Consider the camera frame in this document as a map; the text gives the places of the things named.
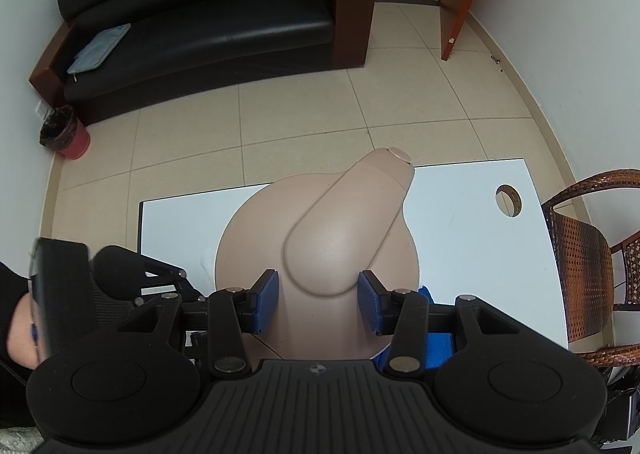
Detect beige plastic lidded container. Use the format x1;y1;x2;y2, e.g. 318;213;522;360
214;148;419;360

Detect person's left hand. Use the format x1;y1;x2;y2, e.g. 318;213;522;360
6;294;40;370

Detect blue microfiber cloth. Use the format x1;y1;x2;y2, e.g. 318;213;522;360
371;286;454;370

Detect brown wicker chair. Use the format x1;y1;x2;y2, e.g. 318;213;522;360
541;169;639;344

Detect red trash bin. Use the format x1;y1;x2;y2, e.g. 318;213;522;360
39;106;91;159

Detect grey pouch on sofa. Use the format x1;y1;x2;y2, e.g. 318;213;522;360
67;23;131;75

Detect black leather sofa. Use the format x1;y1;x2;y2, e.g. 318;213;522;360
53;0;335;125

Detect brown wooden side table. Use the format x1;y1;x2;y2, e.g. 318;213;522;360
332;0;375;69

